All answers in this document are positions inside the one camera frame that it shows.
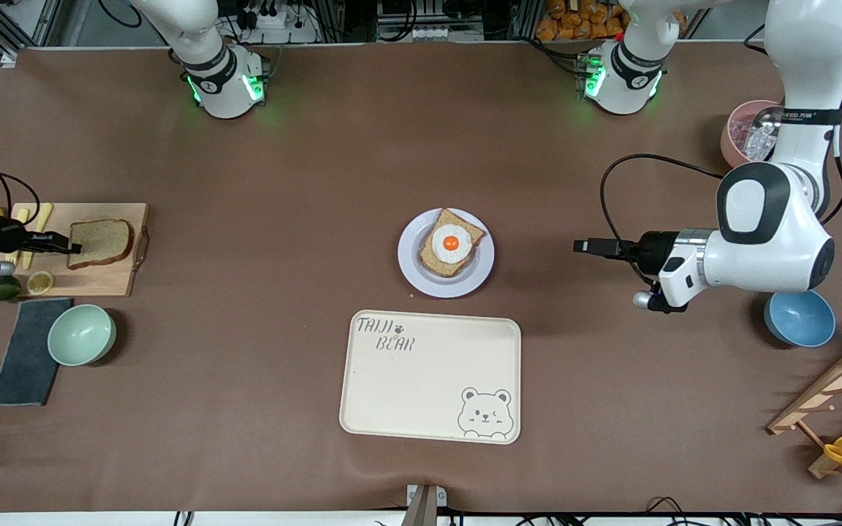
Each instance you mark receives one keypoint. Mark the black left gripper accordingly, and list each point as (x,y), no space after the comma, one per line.
(656,247)

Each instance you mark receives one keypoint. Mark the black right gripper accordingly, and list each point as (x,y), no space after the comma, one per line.
(10,236)

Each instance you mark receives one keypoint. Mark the brown bread slice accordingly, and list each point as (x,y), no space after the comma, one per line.
(103,245)
(430,260)

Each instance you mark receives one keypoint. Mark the fried egg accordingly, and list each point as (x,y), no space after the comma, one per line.
(452,245)

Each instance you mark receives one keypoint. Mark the pale lilac round plate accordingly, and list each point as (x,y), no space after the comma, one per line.
(450,286)

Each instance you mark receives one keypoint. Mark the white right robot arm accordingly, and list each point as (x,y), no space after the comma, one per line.
(224,88)

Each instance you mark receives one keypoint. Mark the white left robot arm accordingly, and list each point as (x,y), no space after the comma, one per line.
(794,44)

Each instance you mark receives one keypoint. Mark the yellow plastic knife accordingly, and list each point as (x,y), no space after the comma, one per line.
(44,215)

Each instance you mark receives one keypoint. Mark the lemon slice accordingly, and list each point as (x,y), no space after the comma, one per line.
(39,283)

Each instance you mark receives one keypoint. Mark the yellow plastic fork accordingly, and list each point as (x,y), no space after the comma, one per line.
(23,215)

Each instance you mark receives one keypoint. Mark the wooden cutting board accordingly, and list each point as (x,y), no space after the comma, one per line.
(92,281)

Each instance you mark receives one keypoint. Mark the mint green bowl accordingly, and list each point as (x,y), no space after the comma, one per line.
(81,334)

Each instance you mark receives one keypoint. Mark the dark grey cloth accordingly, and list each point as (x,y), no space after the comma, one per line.
(26,358)

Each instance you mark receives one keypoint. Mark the pink bowl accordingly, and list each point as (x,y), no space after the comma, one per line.
(735,128)

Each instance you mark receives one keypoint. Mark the clear ice cubes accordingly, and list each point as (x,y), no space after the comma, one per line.
(761,147)

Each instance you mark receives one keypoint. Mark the metal scoop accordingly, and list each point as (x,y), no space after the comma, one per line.
(768,120)

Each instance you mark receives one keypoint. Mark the blue bowl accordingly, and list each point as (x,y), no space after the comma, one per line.
(799,321)

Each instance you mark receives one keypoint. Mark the pile of orange bread rolls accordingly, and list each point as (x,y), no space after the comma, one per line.
(574,22)

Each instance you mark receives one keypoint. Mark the cream bear print tray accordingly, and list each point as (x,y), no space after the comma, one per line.
(421,387)

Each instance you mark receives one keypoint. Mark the wooden rack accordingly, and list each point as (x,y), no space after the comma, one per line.
(830,387)

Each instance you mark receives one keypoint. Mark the white socket strip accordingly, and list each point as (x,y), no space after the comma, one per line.
(428,33)

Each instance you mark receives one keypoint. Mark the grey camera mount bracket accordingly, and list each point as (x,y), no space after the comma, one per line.
(425,508)

